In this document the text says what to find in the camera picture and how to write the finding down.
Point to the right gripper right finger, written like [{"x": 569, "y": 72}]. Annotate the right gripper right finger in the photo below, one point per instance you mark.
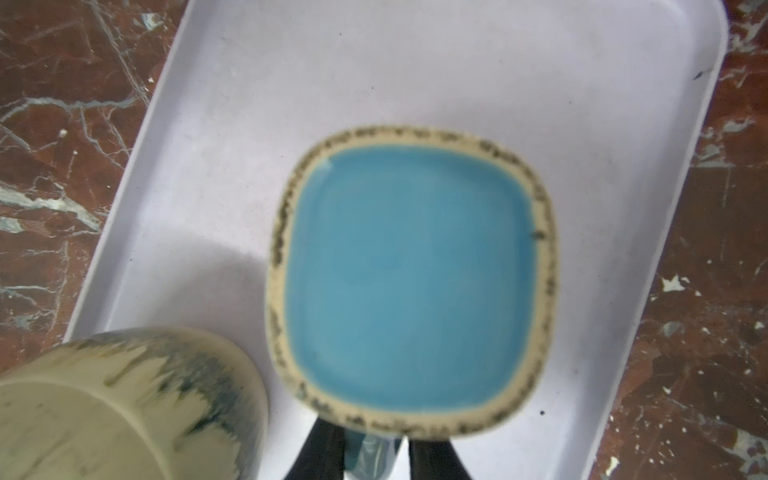
[{"x": 435, "y": 460}]

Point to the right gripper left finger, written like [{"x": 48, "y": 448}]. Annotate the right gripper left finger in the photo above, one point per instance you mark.
[{"x": 322, "y": 456}]

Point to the blue mug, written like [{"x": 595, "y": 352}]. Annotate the blue mug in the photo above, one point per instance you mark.
[{"x": 412, "y": 286}]

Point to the cream teapot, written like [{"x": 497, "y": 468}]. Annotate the cream teapot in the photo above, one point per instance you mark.
[{"x": 139, "y": 403}]

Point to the lavender plastic tray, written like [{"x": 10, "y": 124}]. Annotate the lavender plastic tray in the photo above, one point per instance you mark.
[{"x": 604, "y": 99}]

